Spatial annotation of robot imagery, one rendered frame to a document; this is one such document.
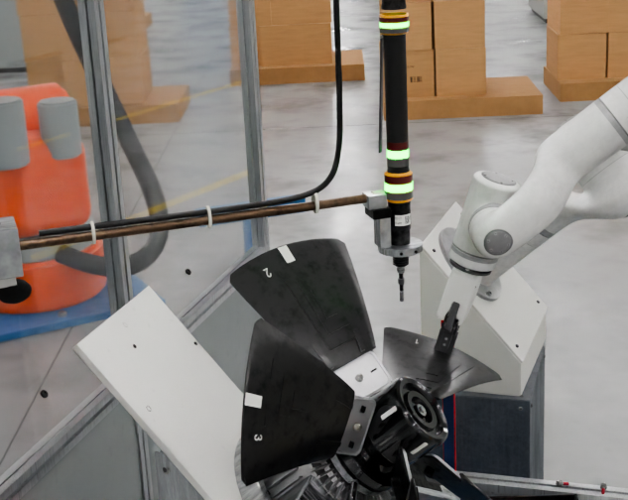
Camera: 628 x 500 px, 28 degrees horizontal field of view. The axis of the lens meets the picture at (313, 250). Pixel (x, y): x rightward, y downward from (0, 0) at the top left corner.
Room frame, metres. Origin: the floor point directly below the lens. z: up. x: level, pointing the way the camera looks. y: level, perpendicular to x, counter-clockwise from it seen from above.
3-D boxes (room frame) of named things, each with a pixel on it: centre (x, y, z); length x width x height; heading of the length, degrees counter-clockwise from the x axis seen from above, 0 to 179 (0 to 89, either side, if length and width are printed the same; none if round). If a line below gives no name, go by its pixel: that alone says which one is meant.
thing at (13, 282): (1.67, 0.43, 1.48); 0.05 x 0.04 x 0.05; 107
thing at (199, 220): (1.75, 0.16, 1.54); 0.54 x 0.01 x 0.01; 107
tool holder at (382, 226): (1.84, -0.13, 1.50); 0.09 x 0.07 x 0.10; 107
